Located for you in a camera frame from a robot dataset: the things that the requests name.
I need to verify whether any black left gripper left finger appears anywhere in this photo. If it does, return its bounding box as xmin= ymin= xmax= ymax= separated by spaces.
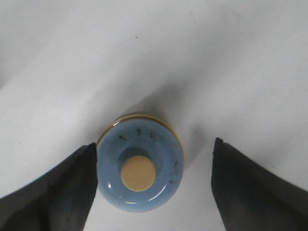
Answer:
xmin=0 ymin=143 xmax=97 ymax=231

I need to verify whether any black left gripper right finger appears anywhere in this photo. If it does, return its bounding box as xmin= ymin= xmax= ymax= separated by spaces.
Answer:
xmin=211 ymin=138 xmax=308 ymax=231

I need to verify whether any blue and cream desk bell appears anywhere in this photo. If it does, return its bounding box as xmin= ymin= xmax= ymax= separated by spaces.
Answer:
xmin=96 ymin=114 xmax=184 ymax=213

